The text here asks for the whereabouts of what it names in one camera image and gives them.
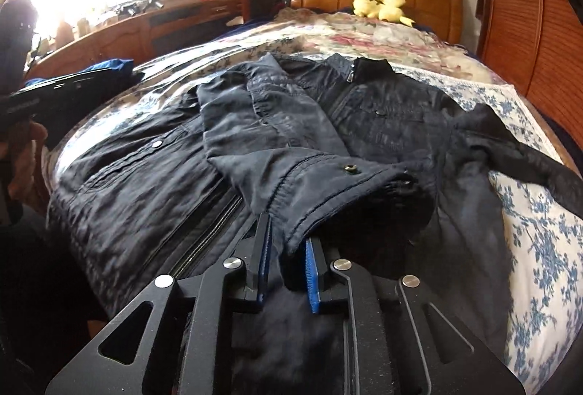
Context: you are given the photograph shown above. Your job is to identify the shiny metal desk items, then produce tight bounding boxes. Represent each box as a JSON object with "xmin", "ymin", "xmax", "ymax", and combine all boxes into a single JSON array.
[{"xmin": 116, "ymin": 0, "xmax": 165, "ymax": 17}]

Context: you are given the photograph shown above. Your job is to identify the person's left hand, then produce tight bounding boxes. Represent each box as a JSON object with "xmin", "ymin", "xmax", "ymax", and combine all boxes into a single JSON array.
[{"xmin": 0, "ymin": 122, "xmax": 48, "ymax": 195}]

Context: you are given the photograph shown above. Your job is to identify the dark blue blanket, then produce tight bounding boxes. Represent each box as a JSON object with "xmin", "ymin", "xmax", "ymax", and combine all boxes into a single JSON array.
[{"xmin": 223, "ymin": 15, "xmax": 276, "ymax": 37}]

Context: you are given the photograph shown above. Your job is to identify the yellow plush toy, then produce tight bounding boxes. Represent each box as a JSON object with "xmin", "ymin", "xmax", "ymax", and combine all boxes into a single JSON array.
[{"xmin": 353, "ymin": 0, "xmax": 416, "ymax": 28}]

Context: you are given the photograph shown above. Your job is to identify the dark navy jacket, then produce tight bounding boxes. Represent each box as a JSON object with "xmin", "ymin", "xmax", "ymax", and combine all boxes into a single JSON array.
[{"xmin": 48, "ymin": 53, "xmax": 581, "ymax": 395}]

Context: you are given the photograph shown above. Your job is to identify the pink floral quilt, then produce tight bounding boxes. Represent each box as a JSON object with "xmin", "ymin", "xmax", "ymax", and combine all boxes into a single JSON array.
[{"xmin": 137, "ymin": 8, "xmax": 497, "ymax": 86}]

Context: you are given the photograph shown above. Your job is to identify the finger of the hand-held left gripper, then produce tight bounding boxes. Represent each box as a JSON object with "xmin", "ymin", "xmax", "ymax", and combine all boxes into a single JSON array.
[{"xmin": 98, "ymin": 71, "xmax": 134, "ymax": 103}]

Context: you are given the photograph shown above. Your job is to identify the blue floral bedsheet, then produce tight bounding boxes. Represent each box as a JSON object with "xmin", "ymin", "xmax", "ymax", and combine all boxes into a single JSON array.
[{"xmin": 41, "ymin": 58, "xmax": 583, "ymax": 391}]

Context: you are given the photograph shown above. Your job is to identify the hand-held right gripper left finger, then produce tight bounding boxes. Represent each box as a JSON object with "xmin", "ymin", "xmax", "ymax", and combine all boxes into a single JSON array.
[{"xmin": 46, "ymin": 213, "xmax": 274, "ymax": 395}]

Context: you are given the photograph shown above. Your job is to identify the wooden desk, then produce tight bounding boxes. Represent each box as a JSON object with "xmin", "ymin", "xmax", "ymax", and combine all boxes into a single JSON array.
[{"xmin": 27, "ymin": 0, "xmax": 247, "ymax": 81}]

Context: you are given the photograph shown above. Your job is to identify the bright blue garment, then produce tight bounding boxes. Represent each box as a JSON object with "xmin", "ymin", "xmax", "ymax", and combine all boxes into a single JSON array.
[{"xmin": 25, "ymin": 60, "xmax": 135, "ymax": 88}]

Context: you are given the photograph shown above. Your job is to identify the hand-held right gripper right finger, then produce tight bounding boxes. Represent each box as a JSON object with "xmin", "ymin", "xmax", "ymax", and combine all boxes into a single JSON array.
[{"xmin": 305, "ymin": 236, "xmax": 529, "ymax": 395}]

